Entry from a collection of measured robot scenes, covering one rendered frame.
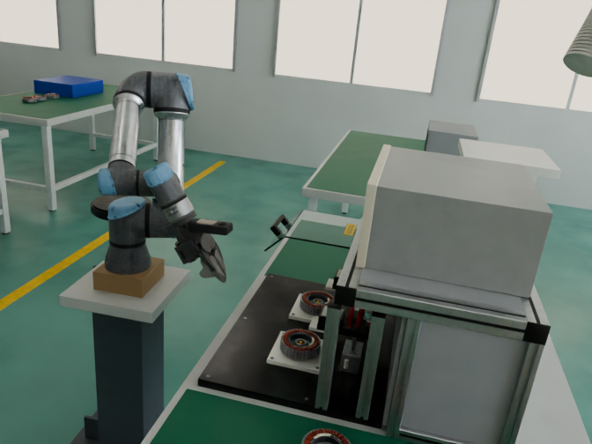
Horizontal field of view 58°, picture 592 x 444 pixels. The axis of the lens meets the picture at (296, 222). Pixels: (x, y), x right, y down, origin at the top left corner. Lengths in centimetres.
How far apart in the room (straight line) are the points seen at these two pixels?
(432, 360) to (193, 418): 57
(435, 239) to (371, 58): 487
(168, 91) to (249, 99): 457
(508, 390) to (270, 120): 531
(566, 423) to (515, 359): 39
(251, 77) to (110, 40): 176
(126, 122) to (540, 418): 140
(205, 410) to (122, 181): 65
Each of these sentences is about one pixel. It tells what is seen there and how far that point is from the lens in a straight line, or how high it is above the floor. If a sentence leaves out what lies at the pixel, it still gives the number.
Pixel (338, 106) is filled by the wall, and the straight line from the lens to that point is 611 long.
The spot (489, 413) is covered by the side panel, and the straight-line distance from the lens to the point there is 134.
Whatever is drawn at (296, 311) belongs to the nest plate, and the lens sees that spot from 172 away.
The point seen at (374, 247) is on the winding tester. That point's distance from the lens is 125.
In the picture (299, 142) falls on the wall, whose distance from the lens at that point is 627.
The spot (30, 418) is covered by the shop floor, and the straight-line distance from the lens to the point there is 262.
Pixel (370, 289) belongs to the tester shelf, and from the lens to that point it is 118.
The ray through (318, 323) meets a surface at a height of 90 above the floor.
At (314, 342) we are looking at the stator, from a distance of 152.
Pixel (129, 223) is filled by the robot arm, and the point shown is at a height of 99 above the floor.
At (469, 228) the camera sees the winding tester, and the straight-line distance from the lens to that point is 123.
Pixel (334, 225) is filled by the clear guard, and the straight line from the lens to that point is 165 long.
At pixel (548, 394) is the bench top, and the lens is 170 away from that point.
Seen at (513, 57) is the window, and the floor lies 143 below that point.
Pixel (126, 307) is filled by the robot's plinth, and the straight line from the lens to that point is 179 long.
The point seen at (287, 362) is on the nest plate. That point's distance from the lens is 149.
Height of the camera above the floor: 166
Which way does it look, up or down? 21 degrees down
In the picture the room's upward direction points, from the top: 6 degrees clockwise
